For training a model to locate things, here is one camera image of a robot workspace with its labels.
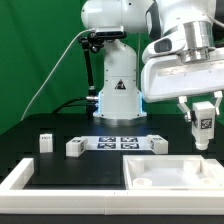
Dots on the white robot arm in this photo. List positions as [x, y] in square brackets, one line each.
[143, 21]

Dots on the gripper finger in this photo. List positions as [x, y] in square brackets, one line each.
[182, 104]
[218, 96]

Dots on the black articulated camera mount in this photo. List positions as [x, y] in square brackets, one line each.
[89, 63]

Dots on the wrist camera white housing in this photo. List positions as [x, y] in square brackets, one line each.
[163, 46]

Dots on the fiducial marker sheet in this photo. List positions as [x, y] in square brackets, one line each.
[118, 143]

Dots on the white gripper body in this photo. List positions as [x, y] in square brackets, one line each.
[166, 77]

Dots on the white square tabletop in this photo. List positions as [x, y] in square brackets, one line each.
[172, 172]

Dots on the white U-shaped fence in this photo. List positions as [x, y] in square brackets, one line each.
[15, 199]

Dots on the rear camera on mount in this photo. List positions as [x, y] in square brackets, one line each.
[110, 34]

